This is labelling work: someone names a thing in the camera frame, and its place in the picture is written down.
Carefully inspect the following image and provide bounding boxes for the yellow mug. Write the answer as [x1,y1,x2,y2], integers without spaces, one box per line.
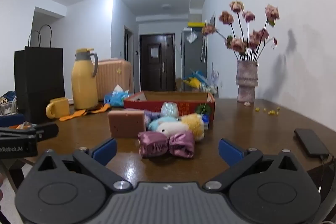
[46,97,70,119]

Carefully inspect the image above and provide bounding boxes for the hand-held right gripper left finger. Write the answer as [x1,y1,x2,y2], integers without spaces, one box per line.
[34,138,133,191]

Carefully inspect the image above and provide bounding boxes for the pink sponge block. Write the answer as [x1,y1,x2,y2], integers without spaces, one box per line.
[108,109,146,139]

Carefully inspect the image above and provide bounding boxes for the dried pink roses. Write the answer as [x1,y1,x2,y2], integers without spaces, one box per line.
[202,0,280,62]

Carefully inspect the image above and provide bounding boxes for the purple satin cloth bundle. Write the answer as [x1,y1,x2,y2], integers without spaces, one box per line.
[138,131,195,158]

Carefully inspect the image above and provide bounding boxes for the scattered yellow petals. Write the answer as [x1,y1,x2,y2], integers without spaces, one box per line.
[255,106,281,116]

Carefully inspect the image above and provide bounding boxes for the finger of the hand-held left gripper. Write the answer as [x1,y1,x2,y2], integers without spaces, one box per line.
[34,123,59,142]

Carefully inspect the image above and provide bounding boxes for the yellow thermos jug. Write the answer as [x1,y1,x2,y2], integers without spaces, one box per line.
[71,48,99,110]

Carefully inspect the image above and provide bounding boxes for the blue tissue pack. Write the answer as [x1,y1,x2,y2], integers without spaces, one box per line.
[104,84,130,107]

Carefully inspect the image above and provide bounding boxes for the black smartphone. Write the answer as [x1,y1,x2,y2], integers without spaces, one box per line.
[294,128,330,157]

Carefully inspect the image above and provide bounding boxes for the white plush toy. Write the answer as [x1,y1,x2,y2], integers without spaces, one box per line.
[156,122,188,136]

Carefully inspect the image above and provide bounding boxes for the black paper bag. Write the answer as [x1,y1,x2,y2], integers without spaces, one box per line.
[14,25,66,123]

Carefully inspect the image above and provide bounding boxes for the orange cardboard box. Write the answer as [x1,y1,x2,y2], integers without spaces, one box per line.
[123,91,216,130]

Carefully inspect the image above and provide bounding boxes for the blue and yellow toy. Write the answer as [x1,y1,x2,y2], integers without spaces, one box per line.
[183,70,208,88]

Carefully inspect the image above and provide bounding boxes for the pink ribbed vase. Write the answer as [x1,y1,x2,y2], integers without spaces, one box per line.
[235,60,259,104]

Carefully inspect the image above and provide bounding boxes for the pink ribbed suitcase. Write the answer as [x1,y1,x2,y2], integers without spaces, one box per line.
[93,58,134,102]

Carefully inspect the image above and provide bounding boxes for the light blue plush toy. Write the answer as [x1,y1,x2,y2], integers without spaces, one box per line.
[148,117,179,131]

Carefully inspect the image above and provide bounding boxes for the dark wooden door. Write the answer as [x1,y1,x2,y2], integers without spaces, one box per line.
[140,33,175,92]

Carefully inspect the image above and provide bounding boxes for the clear plastic basket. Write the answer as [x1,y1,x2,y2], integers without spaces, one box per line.
[0,91,18,116]

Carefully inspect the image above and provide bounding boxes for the yellow plush toy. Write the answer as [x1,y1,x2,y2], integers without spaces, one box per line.
[181,114,205,141]

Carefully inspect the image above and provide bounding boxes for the black cable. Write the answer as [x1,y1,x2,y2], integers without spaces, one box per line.
[318,155,336,197]

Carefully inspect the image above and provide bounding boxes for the orange rubber gloves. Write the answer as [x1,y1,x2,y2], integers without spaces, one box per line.
[60,103,112,122]

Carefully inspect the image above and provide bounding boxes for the grey refrigerator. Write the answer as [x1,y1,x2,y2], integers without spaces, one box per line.
[181,30,208,81]

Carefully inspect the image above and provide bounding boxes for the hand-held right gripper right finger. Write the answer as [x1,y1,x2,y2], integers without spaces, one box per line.
[203,138,302,191]

